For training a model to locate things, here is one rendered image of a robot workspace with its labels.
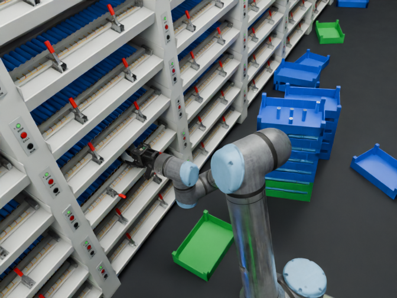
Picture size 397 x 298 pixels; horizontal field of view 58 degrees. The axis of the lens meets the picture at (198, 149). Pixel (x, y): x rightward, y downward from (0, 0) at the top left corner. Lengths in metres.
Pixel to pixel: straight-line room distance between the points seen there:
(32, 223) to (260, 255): 0.73
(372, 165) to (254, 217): 1.43
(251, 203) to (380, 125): 1.77
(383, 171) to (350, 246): 0.57
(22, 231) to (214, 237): 0.98
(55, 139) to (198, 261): 0.96
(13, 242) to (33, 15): 0.68
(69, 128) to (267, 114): 0.98
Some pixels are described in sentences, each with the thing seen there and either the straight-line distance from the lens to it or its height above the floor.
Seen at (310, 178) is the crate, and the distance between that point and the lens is 1.91.
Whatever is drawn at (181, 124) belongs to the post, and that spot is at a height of 0.50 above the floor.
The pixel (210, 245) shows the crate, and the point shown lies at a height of 0.00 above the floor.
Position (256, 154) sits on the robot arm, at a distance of 0.91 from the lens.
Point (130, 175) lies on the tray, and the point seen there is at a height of 0.49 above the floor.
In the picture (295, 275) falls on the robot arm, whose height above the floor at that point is 0.42.
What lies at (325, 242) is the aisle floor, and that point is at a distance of 1.93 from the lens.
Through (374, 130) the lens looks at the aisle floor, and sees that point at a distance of 2.57.
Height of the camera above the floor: 1.61
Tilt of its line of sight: 44 degrees down
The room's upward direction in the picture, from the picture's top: 7 degrees counter-clockwise
